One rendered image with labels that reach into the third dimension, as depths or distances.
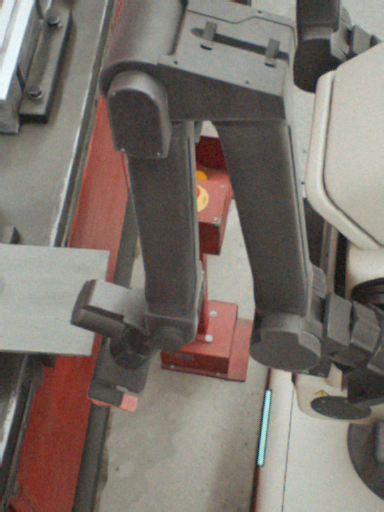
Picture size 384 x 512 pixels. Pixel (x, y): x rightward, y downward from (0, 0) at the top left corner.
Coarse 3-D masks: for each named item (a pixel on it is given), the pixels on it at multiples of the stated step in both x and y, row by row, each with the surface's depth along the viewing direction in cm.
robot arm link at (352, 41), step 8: (344, 24) 102; (336, 32) 100; (344, 32) 101; (352, 32) 102; (360, 32) 102; (336, 40) 100; (344, 40) 101; (352, 40) 101; (360, 40) 101; (368, 40) 102; (296, 48) 101; (344, 48) 100; (352, 48) 100; (360, 48) 101; (368, 48) 102; (352, 56) 100
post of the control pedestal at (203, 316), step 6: (204, 258) 173; (204, 264) 175; (204, 270) 177; (204, 294) 185; (204, 300) 188; (204, 306) 190; (204, 312) 193; (204, 318) 196; (198, 324) 199; (204, 324) 199; (198, 330) 202; (204, 330) 202
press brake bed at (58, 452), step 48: (96, 96) 159; (96, 144) 161; (96, 192) 164; (96, 240) 168; (96, 336) 175; (48, 384) 134; (48, 432) 136; (96, 432) 197; (48, 480) 139; (96, 480) 192
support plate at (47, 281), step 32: (0, 256) 115; (32, 256) 114; (64, 256) 114; (96, 256) 114; (32, 288) 111; (64, 288) 111; (0, 320) 109; (32, 320) 108; (64, 320) 108; (32, 352) 106; (64, 352) 106
